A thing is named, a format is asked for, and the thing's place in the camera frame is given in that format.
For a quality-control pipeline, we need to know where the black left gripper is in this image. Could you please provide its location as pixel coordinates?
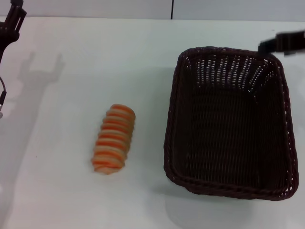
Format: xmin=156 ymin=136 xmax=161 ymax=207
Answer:
xmin=0 ymin=0 xmax=26 ymax=64

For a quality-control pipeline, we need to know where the orange striped spiral bread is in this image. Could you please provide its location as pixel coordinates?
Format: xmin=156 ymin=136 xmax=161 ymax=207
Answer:
xmin=91 ymin=104 xmax=136 ymax=176

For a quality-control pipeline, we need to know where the black cable with silver plug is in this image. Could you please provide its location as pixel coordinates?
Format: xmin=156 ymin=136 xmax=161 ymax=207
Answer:
xmin=0 ymin=76 xmax=8 ymax=118

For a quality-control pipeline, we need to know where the dark brown woven basket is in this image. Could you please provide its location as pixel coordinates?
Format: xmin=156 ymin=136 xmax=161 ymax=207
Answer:
xmin=163 ymin=46 xmax=300 ymax=201

